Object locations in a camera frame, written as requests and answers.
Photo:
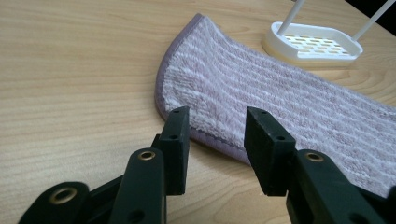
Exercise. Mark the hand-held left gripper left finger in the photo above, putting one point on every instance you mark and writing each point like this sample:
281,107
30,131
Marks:
174,149

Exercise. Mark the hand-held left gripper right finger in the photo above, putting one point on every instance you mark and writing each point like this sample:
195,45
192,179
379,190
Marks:
274,155

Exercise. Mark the purple striped towel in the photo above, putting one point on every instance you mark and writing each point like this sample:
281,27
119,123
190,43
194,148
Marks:
274,93

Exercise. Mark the white plastic rack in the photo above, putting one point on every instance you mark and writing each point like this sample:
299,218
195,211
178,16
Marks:
314,43

